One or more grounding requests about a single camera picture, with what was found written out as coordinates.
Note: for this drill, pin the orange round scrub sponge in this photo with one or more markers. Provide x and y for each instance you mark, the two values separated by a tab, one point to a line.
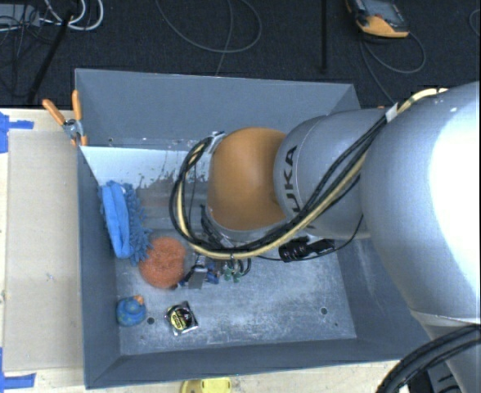
162	262

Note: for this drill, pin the black and yellow tape measure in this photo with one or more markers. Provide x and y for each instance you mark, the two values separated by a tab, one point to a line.
181	318

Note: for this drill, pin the blue toy duck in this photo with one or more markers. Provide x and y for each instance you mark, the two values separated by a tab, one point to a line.
130	312

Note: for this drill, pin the grey metal bin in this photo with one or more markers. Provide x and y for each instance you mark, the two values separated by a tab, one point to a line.
273	313

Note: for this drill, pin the blue microfibre duster mitt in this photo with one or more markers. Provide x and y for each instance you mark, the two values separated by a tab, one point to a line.
120	219

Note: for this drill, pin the pale wood flat board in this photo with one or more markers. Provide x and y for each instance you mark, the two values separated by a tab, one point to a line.
40	240

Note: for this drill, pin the black cylinder on white bracket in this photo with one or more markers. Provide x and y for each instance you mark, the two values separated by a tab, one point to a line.
293	251

